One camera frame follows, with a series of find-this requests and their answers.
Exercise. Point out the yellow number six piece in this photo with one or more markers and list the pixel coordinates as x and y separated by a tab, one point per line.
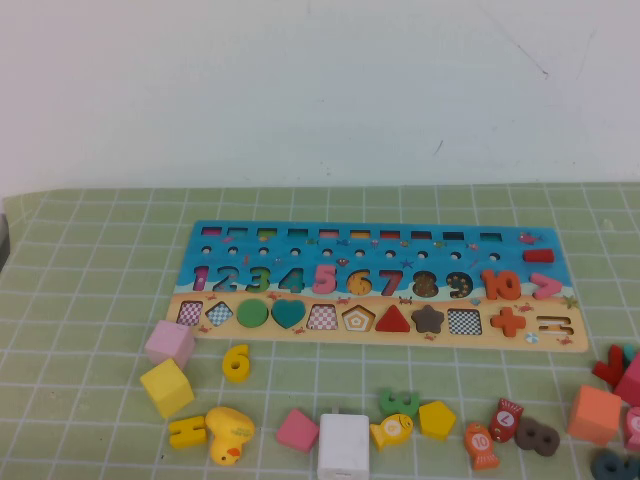
230	361

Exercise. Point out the pink number five piece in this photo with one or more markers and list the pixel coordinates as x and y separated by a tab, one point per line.
327	285

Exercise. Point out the teal heart piece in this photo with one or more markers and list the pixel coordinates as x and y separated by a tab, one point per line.
288	312

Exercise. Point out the green circle piece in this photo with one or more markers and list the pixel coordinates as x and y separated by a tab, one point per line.
252	314

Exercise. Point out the colourful wooden puzzle board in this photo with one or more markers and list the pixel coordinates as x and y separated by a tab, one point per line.
280	334

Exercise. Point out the red triangle piece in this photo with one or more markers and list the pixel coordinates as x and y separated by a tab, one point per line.
393	322

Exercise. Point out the brown star piece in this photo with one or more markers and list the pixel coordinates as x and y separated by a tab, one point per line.
428	320

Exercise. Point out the orange number ten piece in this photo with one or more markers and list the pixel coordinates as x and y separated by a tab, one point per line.
489	285

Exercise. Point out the green number three piece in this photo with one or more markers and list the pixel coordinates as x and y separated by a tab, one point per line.
400	407

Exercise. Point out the pink square piece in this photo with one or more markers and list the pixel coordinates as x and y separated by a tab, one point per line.
297	429

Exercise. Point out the orange plus sign piece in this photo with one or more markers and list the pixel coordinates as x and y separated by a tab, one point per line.
508	322

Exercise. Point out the yellow pentagon piece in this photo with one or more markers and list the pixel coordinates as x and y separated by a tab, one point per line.
436	421

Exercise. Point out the red minus bar piece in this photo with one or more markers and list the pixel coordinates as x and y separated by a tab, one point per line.
539	256

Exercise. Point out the yellow equals sign piece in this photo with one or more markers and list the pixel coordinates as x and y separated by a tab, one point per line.
187	431

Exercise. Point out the pink greater-than sign piece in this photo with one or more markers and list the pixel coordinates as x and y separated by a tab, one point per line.
550	286

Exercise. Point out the brown number eight piece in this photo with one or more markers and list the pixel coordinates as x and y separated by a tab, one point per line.
538	435

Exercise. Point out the red less-than sign piece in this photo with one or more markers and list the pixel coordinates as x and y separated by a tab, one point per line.
607	372

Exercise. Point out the teal number piece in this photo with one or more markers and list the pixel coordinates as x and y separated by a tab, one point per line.
632	350

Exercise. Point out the dark blue-grey number piece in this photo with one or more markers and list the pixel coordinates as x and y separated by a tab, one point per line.
600	467

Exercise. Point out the pink cube block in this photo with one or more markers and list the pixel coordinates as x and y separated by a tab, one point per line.
170	342

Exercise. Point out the white power adapter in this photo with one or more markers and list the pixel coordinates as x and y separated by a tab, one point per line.
342	440

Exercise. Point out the yellow wooden fish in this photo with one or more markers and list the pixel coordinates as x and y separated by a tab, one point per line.
387	432

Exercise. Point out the yellow toy duck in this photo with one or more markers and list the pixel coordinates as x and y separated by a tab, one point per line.
225	430

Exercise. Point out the yellow cube block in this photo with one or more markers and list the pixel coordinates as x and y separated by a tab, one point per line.
167	390

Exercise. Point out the green checked tablecloth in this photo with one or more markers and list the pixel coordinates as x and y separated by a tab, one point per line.
75	300

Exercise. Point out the red wooden fish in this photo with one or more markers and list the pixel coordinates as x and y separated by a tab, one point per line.
506	420

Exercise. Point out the orange wooden fish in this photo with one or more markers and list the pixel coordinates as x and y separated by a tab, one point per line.
481	445

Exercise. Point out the orange cube block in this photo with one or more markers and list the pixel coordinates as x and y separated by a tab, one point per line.
594	415

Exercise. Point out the crimson cube block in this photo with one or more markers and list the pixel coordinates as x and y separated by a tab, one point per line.
631	385

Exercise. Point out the pink wooden fish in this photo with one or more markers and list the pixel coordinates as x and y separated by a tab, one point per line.
633	427

